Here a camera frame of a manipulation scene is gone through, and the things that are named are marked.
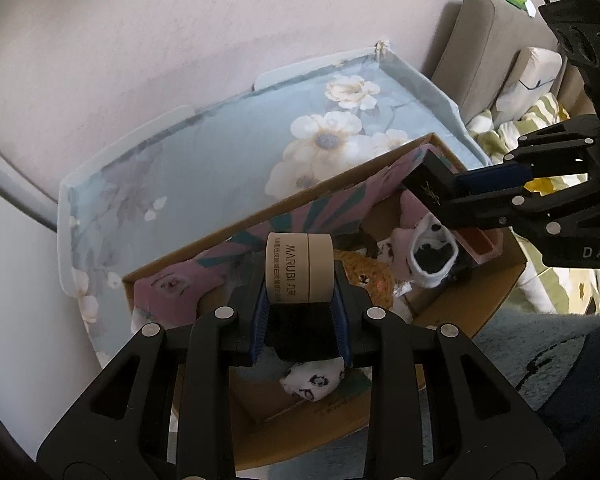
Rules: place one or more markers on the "light blue floral tablecloth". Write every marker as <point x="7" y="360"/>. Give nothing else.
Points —
<point x="205" y="160"/>

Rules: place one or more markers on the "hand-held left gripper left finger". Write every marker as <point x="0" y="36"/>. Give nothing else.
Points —
<point x="258" y="330"/>

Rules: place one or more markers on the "light blue fuzzy blanket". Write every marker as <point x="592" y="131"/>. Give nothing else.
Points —
<point x="520" y="355"/>

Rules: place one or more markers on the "beige round jar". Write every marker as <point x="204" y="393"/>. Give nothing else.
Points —
<point x="297" y="267"/>

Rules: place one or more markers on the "grey metal pole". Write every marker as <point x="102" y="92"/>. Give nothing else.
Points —
<point x="15" y="187"/>

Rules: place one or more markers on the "black square box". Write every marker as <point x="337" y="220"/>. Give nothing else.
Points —
<point x="430" y="180"/>

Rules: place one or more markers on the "beige upholstered sofa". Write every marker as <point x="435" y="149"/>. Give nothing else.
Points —
<point x="480" y="45"/>

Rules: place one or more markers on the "white panda print sock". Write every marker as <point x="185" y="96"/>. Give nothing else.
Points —
<point x="420" y="234"/>

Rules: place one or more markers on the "white pillow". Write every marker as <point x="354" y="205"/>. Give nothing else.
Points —
<point x="530" y="80"/>

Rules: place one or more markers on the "green yellow floral blanket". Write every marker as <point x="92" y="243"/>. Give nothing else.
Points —
<point x="550" y="107"/>

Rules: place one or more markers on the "cream fuzzy sock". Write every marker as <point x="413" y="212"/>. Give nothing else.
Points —
<point x="404" y="305"/>

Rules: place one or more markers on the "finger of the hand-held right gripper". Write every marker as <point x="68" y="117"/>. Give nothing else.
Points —
<point x="480" y="212"/>
<point x="490" y="178"/>

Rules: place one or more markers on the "white patterned sock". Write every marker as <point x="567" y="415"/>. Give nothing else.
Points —
<point x="310" y="380"/>

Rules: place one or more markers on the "brown bear plush sock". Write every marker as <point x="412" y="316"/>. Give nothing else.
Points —
<point x="365" y="277"/>

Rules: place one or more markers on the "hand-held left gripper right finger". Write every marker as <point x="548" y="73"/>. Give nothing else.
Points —
<point x="341" y="325"/>

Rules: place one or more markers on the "dark blue cloth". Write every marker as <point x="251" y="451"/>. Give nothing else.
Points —
<point x="580" y="390"/>

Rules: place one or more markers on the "pink plastic tray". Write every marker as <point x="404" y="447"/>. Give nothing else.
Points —
<point x="480" y="250"/>

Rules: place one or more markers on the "cardboard box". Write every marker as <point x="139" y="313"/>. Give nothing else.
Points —
<point x="305" y="425"/>

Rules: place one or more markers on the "pink fuzzy sock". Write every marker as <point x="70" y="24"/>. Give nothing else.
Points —
<point x="412" y="210"/>

